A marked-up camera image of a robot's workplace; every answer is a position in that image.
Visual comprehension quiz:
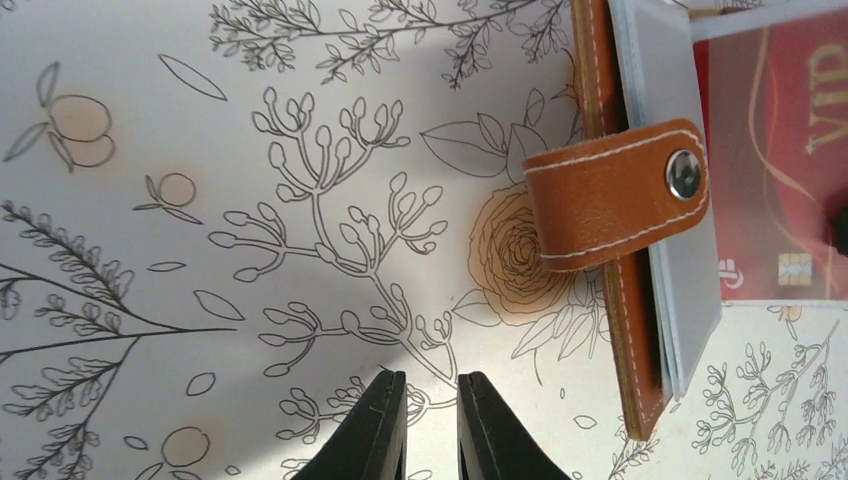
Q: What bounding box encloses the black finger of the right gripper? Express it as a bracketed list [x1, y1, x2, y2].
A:
[828, 203, 848, 257]

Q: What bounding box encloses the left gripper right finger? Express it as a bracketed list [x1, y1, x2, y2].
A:
[457, 372, 569, 480]

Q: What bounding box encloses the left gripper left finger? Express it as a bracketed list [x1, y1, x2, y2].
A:
[294, 371, 407, 480]

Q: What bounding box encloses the red VIP card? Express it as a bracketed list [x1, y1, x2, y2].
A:
[693, 1, 847, 302]

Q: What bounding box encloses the brown leather card holder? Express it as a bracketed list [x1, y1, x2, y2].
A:
[521, 0, 848, 443]

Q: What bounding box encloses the floral patterned table mat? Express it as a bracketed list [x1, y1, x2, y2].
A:
[1, 1, 847, 479]

